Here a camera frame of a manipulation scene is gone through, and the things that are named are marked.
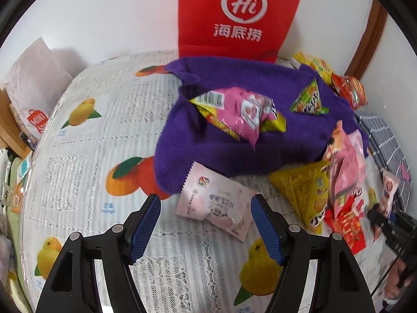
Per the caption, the pink snack bag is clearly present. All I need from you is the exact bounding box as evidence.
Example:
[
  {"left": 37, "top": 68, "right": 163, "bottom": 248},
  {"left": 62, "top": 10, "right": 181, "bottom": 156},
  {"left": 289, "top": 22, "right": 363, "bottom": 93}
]
[{"left": 323, "top": 120, "right": 366, "bottom": 218}]

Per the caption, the yellow rice cracker bag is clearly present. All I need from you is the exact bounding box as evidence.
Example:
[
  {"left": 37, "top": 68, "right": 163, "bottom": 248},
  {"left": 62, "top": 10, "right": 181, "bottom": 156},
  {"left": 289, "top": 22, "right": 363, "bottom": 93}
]
[{"left": 268, "top": 160, "right": 330, "bottom": 234}]

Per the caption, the pink chip bag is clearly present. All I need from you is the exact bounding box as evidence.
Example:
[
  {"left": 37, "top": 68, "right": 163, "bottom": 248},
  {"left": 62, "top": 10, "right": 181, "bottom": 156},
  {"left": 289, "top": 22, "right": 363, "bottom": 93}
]
[{"left": 189, "top": 87, "right": 286, "bottom": 146}]

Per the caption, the right hand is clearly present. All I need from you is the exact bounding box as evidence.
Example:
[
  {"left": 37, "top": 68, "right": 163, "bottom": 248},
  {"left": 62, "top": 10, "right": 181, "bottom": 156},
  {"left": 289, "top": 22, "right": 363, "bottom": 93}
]
[{"left": 384, "top": 258, "right": 406, "bottom": 300}]

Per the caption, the small pink wafer packet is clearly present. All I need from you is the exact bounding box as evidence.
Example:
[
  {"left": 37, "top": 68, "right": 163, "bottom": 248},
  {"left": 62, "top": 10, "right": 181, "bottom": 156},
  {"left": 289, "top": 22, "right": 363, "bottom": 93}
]
[{"left": 372, "top": 169, "right": 401, "bottom": 242}]

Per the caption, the red snack packet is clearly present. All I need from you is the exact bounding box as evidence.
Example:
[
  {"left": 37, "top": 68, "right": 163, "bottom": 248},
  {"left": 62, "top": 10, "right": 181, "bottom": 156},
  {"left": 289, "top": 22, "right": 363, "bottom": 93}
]
[{"left": 324, "top": 186, "right": 366, "bottom": 254}]

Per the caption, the grey checked cloth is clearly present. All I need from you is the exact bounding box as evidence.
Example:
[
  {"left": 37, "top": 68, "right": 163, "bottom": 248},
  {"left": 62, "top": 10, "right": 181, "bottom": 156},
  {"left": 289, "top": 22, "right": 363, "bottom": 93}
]
[{"left": 355, "top": 110, "right": 413, "bottom": 214}]

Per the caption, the fruit print tablecloth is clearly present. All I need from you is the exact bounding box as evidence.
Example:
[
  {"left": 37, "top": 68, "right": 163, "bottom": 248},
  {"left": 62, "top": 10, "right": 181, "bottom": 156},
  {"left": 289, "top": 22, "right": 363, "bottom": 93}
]
[{"left": 21, "top": 51, "right": 301, "bottom": 312}]

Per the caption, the red Lays chip bag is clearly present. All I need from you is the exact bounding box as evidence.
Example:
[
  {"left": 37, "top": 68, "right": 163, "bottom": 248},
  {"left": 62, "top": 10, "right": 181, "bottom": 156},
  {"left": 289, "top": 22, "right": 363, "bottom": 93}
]
[{"left": 332, "top": 74, "right": 367, "bottom": 110}]

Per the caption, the green triangular snack packet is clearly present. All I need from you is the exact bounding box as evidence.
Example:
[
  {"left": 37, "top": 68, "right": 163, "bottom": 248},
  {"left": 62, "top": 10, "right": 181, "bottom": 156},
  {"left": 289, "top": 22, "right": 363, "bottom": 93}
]
[{"left": 289, "top": 79, "right": 329, "bottom": 116}]

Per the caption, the pale pink candy packet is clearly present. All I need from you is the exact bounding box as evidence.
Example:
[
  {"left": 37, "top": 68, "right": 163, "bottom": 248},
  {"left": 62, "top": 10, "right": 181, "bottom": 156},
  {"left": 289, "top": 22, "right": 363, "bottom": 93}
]
[{"left": 176, "top": 162, "right": 256, "bottom": 242}]

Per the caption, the wooden side shelf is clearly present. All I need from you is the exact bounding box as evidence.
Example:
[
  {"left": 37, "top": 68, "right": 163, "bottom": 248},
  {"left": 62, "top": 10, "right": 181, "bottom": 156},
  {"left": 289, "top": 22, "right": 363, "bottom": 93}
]
[{"left": 0, "top": 90, "right": 32, "bottom": 159}]

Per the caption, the yellow Lays chip bag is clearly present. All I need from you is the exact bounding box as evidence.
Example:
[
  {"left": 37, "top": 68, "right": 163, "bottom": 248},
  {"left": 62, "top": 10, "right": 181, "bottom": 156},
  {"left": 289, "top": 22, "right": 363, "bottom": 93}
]
[{"left": 293, "top": 52, "right": 334, "bottom": 86}]

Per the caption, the purple towel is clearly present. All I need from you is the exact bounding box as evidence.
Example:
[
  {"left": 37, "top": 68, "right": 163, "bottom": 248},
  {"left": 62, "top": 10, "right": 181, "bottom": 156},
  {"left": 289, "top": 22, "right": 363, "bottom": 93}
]
[{"left": 154, "top": 57, "right": 359, "bottom": 194}]

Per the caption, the white Miniso bag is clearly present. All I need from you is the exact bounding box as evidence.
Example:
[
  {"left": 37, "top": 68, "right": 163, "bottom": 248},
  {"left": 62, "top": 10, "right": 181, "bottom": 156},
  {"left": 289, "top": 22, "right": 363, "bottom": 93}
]
[{"left": 5, "top": 38, "right": 73, "bottom": 139}]

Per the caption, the red paper shopping bag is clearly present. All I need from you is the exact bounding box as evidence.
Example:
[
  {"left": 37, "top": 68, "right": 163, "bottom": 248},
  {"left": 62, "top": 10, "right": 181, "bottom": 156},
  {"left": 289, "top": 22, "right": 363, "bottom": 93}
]
[{"left": 178, "top": 0, "right": 300, "bottom": 62}]

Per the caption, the brown wooden door frame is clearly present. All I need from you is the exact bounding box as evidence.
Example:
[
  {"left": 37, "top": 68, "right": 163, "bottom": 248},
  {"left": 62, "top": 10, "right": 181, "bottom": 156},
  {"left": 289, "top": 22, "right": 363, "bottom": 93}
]
[{"left": 345, "top": 0, "right": 388, "bottom": 80}]

